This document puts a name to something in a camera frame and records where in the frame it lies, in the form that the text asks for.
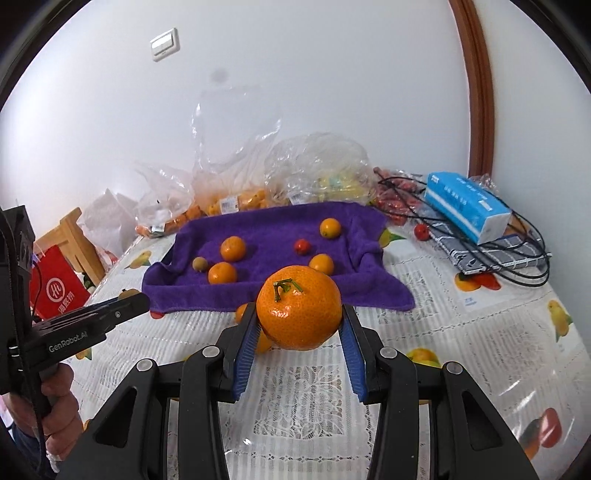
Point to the dark plaid pouch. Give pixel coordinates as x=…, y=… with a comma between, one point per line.
x=489, y=258

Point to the white wall switch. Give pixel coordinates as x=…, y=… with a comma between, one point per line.
x=165, y=44

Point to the clear bag of kumquats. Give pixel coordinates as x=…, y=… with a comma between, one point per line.
x=235, y=198

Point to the clear bag of yellow fruit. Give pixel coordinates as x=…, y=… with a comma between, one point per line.
x=318, y=170

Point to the yellow-green small fruit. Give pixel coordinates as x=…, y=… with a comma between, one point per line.
x=200, y=264

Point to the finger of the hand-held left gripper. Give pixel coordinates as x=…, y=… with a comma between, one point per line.
x=115, y=314

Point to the person's left hand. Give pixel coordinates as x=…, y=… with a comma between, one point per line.
x=62, y=404

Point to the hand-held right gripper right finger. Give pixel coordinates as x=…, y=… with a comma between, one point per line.
x=354, y=357

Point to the purple towel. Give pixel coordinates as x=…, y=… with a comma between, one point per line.
x=277, y=226

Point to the wooden chair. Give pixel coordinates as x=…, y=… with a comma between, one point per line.
x=69, y=235

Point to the brown wooden door frame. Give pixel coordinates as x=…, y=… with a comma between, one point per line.
x=478, y=92

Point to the orange mandarin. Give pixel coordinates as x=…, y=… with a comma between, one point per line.
x=263, y=344
x=321, y=264
x=330, y=228
x=240, y=314
x=222, y=273
x=233, y=248

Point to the large mandarin with green stem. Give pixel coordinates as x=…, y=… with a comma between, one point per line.
x=300, y=309

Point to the red paper bag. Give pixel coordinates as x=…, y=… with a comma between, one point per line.
x=55, y=286

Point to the bag of red fruits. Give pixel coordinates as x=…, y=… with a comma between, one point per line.
x=397, y=201

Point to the white plastic bag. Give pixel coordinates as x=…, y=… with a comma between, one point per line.
x=108, y=212

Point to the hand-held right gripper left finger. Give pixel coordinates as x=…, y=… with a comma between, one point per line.
x=244, y=357

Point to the person's left forearm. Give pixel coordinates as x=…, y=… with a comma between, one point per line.
x=21, y=443

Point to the blue tissue pack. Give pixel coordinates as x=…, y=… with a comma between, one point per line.
x=466, y=207

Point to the clear bag of mandarins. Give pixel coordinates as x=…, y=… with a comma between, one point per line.
x=164, y=203

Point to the small red fruit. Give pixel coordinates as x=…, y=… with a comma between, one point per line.
x=421, y=231
x=301, y=246

